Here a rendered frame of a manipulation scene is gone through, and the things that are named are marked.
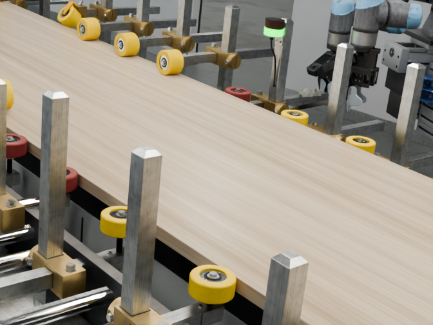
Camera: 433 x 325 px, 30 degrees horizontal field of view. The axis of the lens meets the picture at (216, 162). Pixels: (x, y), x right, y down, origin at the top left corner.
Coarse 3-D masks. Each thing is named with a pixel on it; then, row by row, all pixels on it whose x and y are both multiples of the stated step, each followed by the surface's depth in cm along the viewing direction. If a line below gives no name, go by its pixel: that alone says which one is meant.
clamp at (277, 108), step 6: (252, 96) 262; (258, 96) 260; (264, 96) 261; (264, 102) 258; (270, 102) 256; (282, 102) 257; (264, 108) 258; (270, 108) 256; (276, 108) 254; (282, 108) 254; (288, 108) 256
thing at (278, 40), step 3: (267, 18) 245; (270, 18) 245; (273, 18) 246; (276, 18) 246; (279, 18) 247; (267, 27) 244; (270, 36) 245; (270, 39) 246; (276, 39) 250; (279, 39) 249; (282, 39) 248; (276, 42) 250; (279, 42) 249; (282, 42) 248; (282, 45) 248; (273, 51) 249; (273, 54) 249; (273, 81) 253; (273, 84) 253
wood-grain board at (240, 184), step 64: (0, 64) 253; (64, 64) 261; (128, 64) 269; (128, 128) 207; (192, 128) 212; (256, 128) 218; (192, 192) 172; (256, 192) 176; (320, 192) 179; (384, 192) 183; (192, 256) 148; (256, 256) 147; (320, 256) 150; (384, 256) 152; (320, 320) 128; (384, 320) 130
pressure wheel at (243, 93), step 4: (228, 88) 251; (232, 88) 252; (236, 88) 251; (240, 88) 253; (244, 88) 253; (228, 92) 248; (232, 92) 248; (236, 92) 248; (240, 92) 248; (244, 92) 249; (248, 92) 249; (236, 96) 247; (240, 96) 247; (244, 96) 248; (248, 96) 249; (244, 100) 248; (248, 100) 250
